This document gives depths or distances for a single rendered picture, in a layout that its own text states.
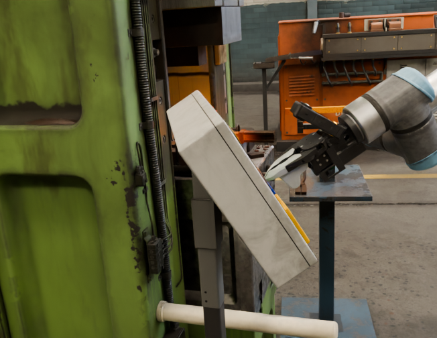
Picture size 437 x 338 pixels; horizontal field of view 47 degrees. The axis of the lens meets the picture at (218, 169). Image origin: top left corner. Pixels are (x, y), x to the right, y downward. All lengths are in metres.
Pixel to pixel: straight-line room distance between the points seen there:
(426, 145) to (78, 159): 0.76
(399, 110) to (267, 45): 8.01
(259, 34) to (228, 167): 8.31
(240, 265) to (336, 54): 3.58
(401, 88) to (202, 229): 0.48
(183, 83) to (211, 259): 0.92
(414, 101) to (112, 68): 0.62
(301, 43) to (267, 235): 4.26
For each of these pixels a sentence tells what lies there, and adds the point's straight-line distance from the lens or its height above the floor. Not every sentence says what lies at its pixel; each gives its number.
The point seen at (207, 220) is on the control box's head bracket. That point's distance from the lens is 0.92.
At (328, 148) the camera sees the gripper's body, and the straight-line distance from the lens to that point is 1.03.
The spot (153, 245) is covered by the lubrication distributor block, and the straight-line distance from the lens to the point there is 1.20.
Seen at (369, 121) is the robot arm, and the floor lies 1.13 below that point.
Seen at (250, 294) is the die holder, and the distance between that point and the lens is 1.50.
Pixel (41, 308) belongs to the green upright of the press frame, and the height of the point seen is 0.59.
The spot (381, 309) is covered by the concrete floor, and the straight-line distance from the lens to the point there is 2.52.
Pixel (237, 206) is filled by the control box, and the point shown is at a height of 1.07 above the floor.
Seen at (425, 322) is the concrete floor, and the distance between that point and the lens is 2.48.
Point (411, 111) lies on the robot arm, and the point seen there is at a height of 1.14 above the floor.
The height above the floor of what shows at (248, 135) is 1.00.
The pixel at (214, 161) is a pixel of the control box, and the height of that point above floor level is 1.14.
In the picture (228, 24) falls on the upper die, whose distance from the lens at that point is 1.38.
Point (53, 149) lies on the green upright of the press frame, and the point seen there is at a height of 1.07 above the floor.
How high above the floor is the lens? 1.34
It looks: 17 degrees down
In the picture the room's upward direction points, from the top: 4 degrees counter-clockwise
